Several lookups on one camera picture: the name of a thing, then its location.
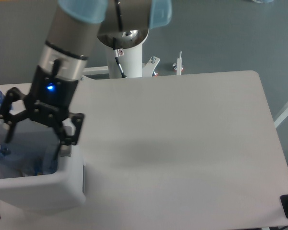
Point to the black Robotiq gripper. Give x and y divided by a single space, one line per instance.
47 103

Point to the crushed clear plastic bottle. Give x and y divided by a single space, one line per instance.
17 158

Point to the white paper wrapper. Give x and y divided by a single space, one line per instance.
50 159

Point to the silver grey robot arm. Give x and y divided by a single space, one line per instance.
70 40

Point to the white trash can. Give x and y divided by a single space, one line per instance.
62 189

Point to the white pedestal base frame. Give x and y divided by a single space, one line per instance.
147 70

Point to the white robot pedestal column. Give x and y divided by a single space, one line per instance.
124 61

